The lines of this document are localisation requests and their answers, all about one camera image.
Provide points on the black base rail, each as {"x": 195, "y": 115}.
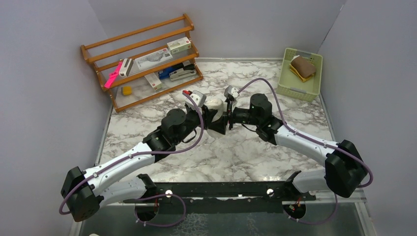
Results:
{"x": 220, "y": 197}

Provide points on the long white flat box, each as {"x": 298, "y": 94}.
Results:
{"x": 153, "y": 59}

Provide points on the white silver device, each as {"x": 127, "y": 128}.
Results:
{"x": 126, "y": 67}

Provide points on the grey white stapler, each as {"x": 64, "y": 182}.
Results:
{"x": 185, "y": 72}

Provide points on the white green box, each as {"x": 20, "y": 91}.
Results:
{"x": 179, "y": 45}

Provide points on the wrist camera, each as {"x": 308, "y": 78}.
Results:
{"x": 231, "y": 93}
{"x": 196, "y": 98}

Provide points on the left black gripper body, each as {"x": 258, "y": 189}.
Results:
{"x": 204, "y": 116}

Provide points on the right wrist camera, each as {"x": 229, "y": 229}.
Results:
{"x": 231, "y": 93}

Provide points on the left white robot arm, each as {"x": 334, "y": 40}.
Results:
{"x": 83, "y": 191}

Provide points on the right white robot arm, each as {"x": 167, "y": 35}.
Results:
{"x": 343, "y": 170}

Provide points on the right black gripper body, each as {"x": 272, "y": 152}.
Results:
{"x": 242, "y": 115}

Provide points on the orange wooden rack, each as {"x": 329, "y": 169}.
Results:
{"x": 105, "y": 63}

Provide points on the pink plastic tool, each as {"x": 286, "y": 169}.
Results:
{"x": 113, "y": 76}

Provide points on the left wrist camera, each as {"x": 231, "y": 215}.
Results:
{"x": 196, "y": 98}

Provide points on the green plastic basket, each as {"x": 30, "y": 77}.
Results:
{"x": 292, "y": 84}

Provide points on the yellow sponge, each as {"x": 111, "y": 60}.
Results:
{"x": 126, "y": 90}

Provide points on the cream white towel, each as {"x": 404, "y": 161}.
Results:
{"x": 217, "y": 105}

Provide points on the small white red box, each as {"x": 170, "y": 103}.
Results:
{"x": 154, "y": 81}

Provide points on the blue stapler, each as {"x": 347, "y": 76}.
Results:
{"x": 163, "y": 74}

